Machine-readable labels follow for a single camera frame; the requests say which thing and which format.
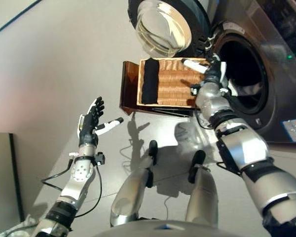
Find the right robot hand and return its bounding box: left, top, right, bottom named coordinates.
left=182, top=52, right=229, bottom=85

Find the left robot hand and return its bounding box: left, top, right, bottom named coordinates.
left=77, top=96, right=125, bottom=148

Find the white garment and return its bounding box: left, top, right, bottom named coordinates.
left=227, top=79, right=263, bottom=98

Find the grey front-load washing machine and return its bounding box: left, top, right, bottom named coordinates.
left=206, top=0, right=296, bottom=144

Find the round glass washing machine door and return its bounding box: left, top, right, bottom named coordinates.
left=127, top=0, right=213, bottom=58

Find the rectangular wicker basket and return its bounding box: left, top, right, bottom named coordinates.
left=136, top=57, right=212, bottom=109

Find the brown wooden stool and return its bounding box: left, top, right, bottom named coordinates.
left=118, top=61, right=201, bottom=118

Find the black rolled garment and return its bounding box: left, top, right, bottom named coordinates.
left=141, top=57, right=161, bottom=105

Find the left silver robot leg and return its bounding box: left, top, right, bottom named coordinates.
left=109, top=139, right=159, bottom=227

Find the grey board with dark edge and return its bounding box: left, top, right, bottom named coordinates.
left=0, top=132, right=25, bottom=223

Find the colourful rectangular instruction sticker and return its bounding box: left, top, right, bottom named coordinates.
left=280, top=118, right=296, bottom=143

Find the white cabinet side panel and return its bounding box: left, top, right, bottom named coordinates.
left=268, top=141, right=296, bottom=160

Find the grey robot torso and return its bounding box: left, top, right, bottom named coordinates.
left=93, top=219, right=240, bottom=237

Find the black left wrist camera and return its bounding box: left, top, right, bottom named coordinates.
left=94, top=152, right=107, bottom=166

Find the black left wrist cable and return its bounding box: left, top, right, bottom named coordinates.
left=41, top=158, right=104, bottom=218

